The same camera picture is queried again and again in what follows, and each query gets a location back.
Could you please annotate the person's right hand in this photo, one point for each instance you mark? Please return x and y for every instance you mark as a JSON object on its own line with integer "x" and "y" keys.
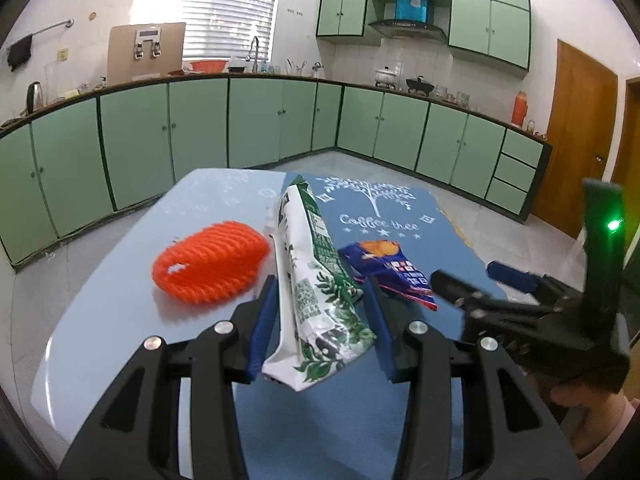
{"x": 585, "y": 396}

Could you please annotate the green base kitchen cabinets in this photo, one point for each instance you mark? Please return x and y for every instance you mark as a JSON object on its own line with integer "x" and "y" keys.
{"x": 200, "y": 125}

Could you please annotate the red thermos flask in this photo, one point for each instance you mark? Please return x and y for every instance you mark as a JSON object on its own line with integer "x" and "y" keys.
{"x": 519, "y": 110}

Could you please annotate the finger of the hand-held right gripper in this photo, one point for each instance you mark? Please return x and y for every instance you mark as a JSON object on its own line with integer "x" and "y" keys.
{"x": 480, "y": 305}
{"x": 510, "y": 275}

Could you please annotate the wooden table with blue top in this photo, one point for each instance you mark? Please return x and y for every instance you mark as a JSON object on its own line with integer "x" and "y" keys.
{"x": 125, "y": 260}

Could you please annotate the dark towel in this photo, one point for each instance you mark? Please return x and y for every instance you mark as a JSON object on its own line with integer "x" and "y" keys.
{"x": 20, "y": 54}

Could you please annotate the electric kettle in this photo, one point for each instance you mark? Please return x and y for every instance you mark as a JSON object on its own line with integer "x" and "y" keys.
{"x": 34, "y": 96}

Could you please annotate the blue snack packet orange print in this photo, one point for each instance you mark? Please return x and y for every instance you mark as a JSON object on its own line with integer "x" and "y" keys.
{"x": 400, "y": 275}

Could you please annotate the range hood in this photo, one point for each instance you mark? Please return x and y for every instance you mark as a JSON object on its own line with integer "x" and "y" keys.
{"x": 407, "y": 30}

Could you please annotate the blue tree-print table mat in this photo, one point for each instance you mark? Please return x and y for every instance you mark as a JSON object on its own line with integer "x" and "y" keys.
{"x": 380, "y": 220}

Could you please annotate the cardboard box with clips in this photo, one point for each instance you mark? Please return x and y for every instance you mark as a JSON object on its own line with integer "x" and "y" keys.
{"x": 122, "y": 60}

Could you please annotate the wide wooden door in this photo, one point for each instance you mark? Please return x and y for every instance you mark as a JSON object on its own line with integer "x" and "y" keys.
{"x": 575, "y": 150}

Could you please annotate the white cooking pot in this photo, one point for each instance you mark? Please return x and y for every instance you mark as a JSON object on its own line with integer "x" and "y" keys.
{"x": 386, "y": 77}

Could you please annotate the narrow wooden door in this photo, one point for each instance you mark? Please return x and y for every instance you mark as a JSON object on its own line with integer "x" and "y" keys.
{"x": 630, "y": 160}

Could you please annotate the green wall cabinets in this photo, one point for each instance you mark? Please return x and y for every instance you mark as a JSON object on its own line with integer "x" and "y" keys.
{"x": 480, "y": 15}

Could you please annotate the metal towel rail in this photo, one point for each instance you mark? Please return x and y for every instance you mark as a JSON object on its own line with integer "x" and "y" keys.
{"x": 45, "y": 29}

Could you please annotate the red plastic basin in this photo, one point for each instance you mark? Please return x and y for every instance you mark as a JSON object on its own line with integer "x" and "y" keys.
{"x": 207, "y": 66}

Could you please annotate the glass jar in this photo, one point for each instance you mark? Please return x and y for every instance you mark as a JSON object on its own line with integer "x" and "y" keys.
{"x": 530, "y": 126}

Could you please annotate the green and white snack packet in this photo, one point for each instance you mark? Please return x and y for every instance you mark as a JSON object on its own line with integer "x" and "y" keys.
{"x": 310, "y": 290}

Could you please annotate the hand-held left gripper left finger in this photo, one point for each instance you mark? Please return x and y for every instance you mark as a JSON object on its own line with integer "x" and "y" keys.
{"x": 262, "y": 332}

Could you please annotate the person's right forearm pink sleeve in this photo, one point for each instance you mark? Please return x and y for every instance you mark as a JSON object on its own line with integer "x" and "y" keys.
{"x": 612, "y": 440}

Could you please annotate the white window blind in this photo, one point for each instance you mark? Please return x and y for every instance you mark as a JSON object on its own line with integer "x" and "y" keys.
{"x": 225, "y": 5}

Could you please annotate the black wok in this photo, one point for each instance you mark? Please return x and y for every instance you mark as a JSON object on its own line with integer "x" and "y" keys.
{"x": 419, "y": 86}

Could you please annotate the utensil holder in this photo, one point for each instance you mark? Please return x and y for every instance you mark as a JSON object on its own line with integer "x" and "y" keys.
{"x": 295, "y": 69}

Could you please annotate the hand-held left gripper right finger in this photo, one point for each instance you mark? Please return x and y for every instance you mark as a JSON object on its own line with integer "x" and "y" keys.
{"x": 380, "y": 330}

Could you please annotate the orange foam fruit net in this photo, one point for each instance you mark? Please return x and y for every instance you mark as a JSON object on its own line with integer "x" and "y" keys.
{"x": 210, "y": 265}

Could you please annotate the metal kitchen faucet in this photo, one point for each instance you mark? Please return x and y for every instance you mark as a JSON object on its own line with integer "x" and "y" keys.
{"x": 255, "y": 52}

